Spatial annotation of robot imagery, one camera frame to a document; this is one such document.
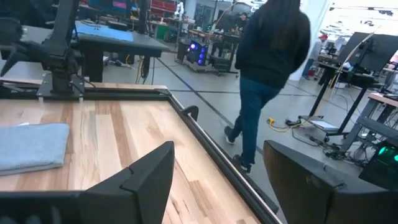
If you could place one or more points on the large black monitor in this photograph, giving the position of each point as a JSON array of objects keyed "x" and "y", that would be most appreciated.
[{"x": 382, "y": 49}]

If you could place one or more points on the computer case green light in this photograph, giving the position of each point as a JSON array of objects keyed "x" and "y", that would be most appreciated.
[{"x": 382, "y": 168}]

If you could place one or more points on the computer tower blue lights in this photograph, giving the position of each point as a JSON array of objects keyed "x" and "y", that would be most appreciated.
[{"x": 197, "y": 53}]

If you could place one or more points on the grey-blue folded towel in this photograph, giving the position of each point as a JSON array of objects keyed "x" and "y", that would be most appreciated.
[{"x": 31, "y": 146}]

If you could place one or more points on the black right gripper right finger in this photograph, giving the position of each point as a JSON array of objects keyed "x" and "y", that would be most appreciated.
[{"x": 304, "y": 193}]

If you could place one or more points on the person with red cap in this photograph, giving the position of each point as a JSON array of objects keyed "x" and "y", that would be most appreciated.
[{"x": 315, "y": 53}]

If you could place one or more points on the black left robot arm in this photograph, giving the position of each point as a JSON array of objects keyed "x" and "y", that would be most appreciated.
[{"x": 65, "y": 31}]

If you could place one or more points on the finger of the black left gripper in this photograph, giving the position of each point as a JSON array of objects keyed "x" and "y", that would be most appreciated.
[{"x": 12, "y": 59}]

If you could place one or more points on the person at workbench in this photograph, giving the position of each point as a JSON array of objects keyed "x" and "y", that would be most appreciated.
[{"x": 241, "y": 21}]

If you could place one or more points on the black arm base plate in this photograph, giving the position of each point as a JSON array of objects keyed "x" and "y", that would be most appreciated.
[{"x": 45, "y": 90}]

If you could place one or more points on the grey table wooden top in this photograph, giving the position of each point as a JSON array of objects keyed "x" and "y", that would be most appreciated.
[{"x": 367, "y": 121}]

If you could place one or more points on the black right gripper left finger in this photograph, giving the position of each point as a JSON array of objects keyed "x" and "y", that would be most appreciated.
[{"x": 140, "y": 193}]

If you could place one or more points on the walking person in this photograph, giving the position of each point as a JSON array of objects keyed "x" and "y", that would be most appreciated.
[{"x": 270, "y": 46}]

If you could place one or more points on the black standing desk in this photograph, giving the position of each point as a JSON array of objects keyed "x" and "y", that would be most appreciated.
[{"x": 351, "y": 109}]

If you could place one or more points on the blue desk mat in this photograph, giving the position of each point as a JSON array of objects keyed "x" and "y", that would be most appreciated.
[{"x": 105, "y": 32}]

